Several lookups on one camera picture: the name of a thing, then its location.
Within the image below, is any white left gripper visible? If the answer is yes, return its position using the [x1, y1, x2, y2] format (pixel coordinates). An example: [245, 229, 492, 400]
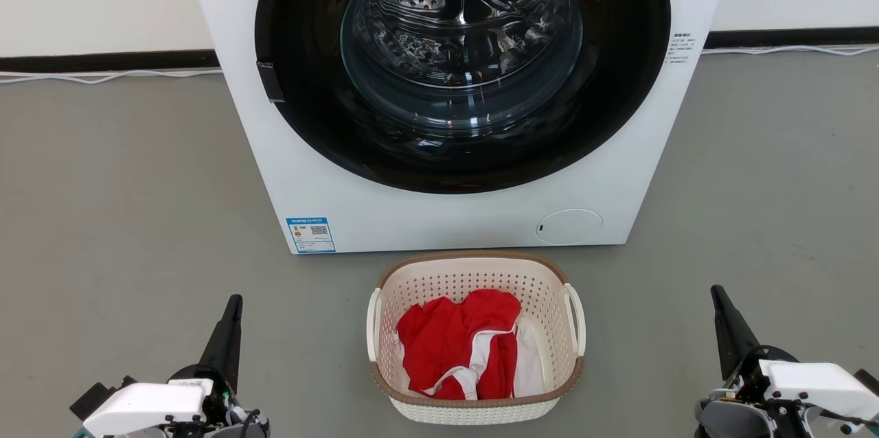
[82, 295, 244, 436]

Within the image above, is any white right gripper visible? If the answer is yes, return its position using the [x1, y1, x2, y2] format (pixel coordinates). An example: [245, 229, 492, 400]
[711, 285, 879, 419]

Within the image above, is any cream perforated laundry basket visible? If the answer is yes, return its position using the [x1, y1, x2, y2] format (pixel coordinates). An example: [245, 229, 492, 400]
[366, 251, 587, 425]

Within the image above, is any blue energy label sticker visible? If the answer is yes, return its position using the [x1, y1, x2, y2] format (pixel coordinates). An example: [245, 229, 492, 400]
[286, 217, 336, 254]

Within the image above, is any round white filter cover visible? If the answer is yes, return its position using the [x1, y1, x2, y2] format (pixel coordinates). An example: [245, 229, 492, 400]
[536, 209, 604, 246]

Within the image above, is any red garment with white trim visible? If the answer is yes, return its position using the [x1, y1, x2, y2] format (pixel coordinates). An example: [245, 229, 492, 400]
[396, 289, 523, 401]

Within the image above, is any white front-load washing machine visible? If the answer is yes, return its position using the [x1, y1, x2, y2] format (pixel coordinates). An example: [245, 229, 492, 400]
[180, 0, 740, 255]

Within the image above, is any black round washer door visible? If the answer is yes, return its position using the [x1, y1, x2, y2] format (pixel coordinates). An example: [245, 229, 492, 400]
[255, 0, 672, 194]

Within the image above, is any black baseboard strip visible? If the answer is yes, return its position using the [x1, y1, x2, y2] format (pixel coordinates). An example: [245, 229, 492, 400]
[705, 27, 879, 49]
[0, 49, 220, 74]

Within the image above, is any black door latch handle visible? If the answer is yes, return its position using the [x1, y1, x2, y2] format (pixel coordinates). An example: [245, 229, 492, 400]
[257, 61, 285, 103]

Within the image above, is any white floor cable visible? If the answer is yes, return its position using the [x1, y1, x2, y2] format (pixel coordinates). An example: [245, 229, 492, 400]
[0, 68, 222, 85]
[702, 45, 879, 56]

